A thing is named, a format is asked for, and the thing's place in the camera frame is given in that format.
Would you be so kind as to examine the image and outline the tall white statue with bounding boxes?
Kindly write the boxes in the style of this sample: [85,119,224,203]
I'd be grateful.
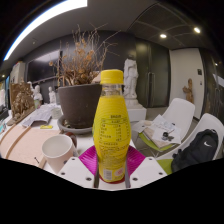
[123,58,140,100]

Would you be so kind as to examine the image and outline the dry plant in dark pot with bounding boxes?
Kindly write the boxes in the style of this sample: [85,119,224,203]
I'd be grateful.
[49,24,119,129]

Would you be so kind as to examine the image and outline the brown wooden figure sculpture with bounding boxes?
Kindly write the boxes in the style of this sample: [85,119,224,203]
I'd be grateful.
[182,78,195,104]

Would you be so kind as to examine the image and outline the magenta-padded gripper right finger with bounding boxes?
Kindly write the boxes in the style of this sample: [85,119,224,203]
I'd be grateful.
[125,144,168,190]

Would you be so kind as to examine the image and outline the small white figurine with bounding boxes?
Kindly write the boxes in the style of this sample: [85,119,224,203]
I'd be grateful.
[48,86,58,104]

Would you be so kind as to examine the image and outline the black wall screen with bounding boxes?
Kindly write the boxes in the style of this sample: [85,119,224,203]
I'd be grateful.
[26,49,63,83]

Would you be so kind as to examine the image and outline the small white bust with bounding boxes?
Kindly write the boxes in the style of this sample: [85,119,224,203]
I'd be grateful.
[32,84,44,102]

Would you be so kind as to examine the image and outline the printed paper sheets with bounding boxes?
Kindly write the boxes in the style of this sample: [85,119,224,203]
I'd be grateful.
[21,103,63,128]

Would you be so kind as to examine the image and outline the black backpack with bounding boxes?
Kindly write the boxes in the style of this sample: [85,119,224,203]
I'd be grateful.
[170,128,219,173]

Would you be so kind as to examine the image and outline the dark plant saucer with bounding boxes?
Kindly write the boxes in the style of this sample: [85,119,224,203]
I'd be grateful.
[56,115,94,135]

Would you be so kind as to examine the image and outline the stack of papers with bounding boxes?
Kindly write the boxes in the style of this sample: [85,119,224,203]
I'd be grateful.
[132,114,183,149]

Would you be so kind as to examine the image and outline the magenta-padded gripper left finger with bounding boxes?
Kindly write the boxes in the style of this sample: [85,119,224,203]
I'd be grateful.
[57,144,100,190]

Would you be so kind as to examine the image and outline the beige dotted cup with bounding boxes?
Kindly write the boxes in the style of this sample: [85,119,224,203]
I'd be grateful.
[41,131,79,174]

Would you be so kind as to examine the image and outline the green seat cushion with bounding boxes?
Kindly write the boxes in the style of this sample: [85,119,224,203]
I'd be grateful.
[138,131,174,153]
[156,158,174,175]

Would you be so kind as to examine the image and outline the brown wood carving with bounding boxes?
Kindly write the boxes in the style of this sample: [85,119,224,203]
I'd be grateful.
[7,82,35,126]

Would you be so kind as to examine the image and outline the long ceiling light strip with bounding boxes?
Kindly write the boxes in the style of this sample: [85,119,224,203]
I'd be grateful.
[3,0,88,62]

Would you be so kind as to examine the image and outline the light wooden board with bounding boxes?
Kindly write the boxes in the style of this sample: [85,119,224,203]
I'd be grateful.
[0,123,63,168]

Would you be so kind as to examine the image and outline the yellow drink bottle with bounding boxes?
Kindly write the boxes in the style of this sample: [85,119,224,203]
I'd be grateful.
[92,69,132,184]

